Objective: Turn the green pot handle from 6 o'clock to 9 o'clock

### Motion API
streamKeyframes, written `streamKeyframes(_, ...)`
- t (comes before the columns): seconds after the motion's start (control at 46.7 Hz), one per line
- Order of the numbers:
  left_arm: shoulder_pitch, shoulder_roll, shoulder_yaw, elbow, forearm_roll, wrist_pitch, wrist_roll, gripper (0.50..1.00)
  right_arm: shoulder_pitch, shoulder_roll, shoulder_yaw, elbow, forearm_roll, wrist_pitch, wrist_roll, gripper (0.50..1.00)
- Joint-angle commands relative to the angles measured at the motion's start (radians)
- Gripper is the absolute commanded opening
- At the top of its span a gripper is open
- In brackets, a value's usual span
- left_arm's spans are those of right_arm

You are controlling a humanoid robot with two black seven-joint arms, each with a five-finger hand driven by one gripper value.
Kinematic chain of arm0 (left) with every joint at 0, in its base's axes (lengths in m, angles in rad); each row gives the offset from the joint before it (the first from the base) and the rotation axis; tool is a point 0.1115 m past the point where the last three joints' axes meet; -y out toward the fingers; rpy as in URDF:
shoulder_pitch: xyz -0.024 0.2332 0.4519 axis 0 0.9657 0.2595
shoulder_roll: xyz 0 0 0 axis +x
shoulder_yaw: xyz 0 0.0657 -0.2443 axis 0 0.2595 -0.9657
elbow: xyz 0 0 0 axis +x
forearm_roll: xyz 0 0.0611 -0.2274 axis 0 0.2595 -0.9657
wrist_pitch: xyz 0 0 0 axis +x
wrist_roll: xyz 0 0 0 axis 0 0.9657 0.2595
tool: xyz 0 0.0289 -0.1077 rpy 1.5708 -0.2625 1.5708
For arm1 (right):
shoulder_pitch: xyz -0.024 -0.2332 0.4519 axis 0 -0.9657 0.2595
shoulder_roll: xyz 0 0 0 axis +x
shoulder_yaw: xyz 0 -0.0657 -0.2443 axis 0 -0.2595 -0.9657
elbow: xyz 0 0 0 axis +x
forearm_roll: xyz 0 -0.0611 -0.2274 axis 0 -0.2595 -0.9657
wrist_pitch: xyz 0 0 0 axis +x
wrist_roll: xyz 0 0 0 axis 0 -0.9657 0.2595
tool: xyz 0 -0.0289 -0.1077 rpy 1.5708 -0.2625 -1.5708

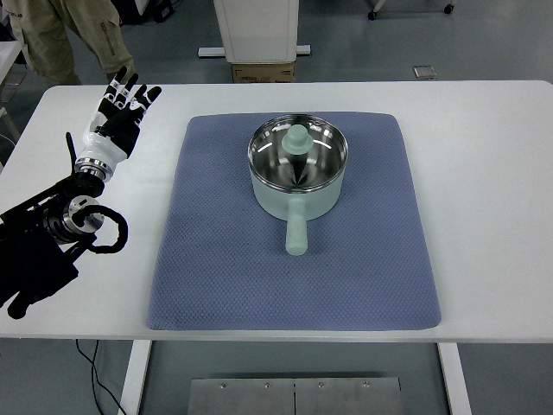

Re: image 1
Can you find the white cabinet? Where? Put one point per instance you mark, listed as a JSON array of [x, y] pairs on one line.
[[257, 32]]

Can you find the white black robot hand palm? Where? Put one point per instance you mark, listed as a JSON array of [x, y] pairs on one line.
[[110, 136]]

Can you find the black white robot middle finger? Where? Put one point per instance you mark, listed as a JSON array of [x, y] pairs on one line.
[[135, 100]]

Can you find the glass lid green knob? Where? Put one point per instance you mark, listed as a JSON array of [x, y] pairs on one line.
[[297, 153]]

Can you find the floor outlet cover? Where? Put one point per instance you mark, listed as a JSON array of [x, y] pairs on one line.
[[426, 72]]

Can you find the black white robot little finger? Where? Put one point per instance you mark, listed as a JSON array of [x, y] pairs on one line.
[[113, 87]]

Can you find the black white robot index finger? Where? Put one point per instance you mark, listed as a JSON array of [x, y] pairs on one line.
[[150, 96]]

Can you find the right white table leg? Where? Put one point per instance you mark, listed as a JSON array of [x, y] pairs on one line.
[[454, 380]]

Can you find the white table leg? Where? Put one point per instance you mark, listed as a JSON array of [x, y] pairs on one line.
[[454, 380], [135, 377]]

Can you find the white side table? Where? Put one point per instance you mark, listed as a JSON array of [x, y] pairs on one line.
[[9, 52]]

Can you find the person in khaki trousers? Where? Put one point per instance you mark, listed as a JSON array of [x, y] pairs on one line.
[[41, 27]]

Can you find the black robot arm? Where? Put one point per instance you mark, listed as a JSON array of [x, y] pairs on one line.
[[42, 237]]

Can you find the black white robot ring finger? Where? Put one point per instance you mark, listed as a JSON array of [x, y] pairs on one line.
[[124, 87]]

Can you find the blue quilted mat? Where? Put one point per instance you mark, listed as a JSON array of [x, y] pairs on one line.
[[224, 263]]

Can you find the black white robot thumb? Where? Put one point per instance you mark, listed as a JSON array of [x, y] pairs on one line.
[[70, 146]]

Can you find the green pot with handle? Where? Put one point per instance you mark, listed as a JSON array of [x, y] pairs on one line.
[[296, 209]]

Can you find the grey metal floor plate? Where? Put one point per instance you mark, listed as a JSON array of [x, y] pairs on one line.
[[296, 396]]

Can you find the left white table leg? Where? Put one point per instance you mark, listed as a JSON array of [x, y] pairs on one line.
[[135, 377]]

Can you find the cardboard box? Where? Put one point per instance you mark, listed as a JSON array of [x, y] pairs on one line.
[[284, 72]]

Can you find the white cart with castors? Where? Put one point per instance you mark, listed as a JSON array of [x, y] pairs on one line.
[[383, 9]]

